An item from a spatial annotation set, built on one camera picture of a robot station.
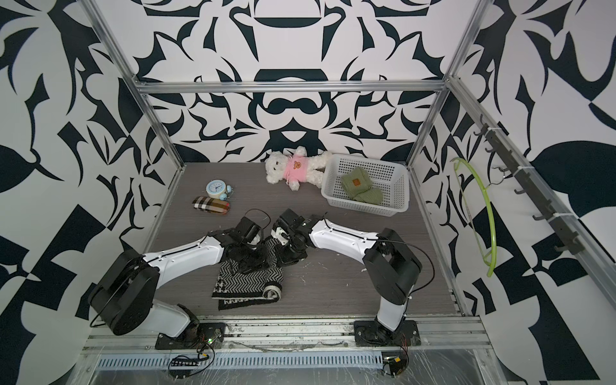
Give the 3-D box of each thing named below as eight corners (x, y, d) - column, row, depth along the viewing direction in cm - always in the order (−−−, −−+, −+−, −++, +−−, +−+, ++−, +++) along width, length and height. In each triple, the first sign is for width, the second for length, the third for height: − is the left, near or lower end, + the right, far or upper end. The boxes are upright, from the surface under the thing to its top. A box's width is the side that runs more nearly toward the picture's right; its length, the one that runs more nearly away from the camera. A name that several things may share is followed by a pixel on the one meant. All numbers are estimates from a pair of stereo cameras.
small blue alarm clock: (203, 195, 108) (200, 190, 105) (213, 182, 113) (210, 177, 110) (228, 202, 106) (225, 196, 103) (236, 188, 111) (234, 183, 108)
